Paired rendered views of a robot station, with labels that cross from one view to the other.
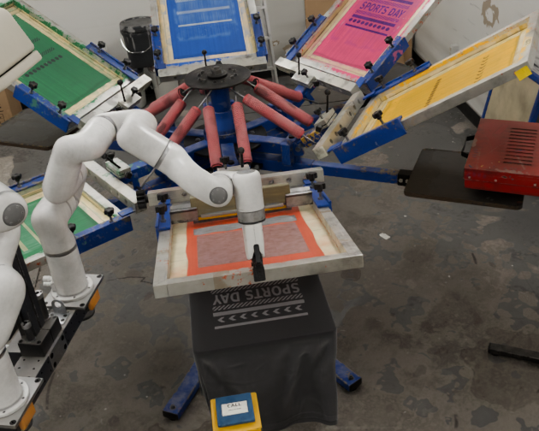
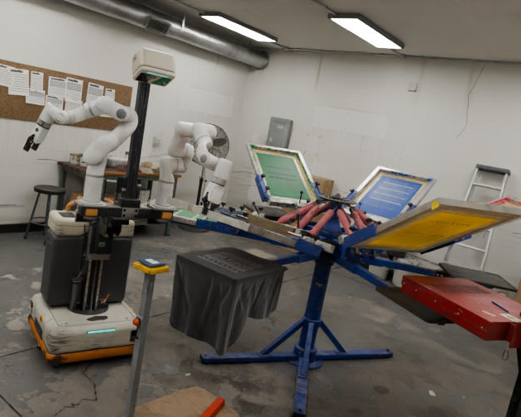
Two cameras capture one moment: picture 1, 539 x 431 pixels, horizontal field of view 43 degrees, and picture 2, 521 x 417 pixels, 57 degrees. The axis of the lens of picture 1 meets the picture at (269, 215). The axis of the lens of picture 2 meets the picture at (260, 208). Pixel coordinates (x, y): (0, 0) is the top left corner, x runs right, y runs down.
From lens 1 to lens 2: 1.89 m
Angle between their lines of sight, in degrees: 44
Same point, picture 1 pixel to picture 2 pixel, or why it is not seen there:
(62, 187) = (172, 146)
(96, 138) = (186, 125)
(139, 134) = (198, 127)
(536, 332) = not seen: outside the picture
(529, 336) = not seen: outside the picture
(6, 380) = (92, 188)
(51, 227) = (163, 165)
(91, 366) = not seen: hidden behind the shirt
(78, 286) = (161, 202)
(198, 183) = (199, 150)
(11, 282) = (107, 139)
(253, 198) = (218, 170)
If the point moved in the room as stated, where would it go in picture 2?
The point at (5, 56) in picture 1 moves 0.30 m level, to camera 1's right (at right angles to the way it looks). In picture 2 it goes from (155, 63) to (190, 65)
